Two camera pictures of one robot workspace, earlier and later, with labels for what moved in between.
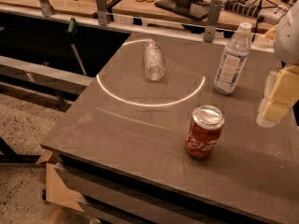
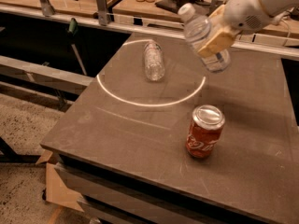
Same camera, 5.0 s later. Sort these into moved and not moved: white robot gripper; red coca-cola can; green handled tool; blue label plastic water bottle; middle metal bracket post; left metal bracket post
Moved: blue label plastic water bottle; white robot gripper
Not moved: middle metal bracket post; green handled tool; left metal bracket post; red coca-cola can
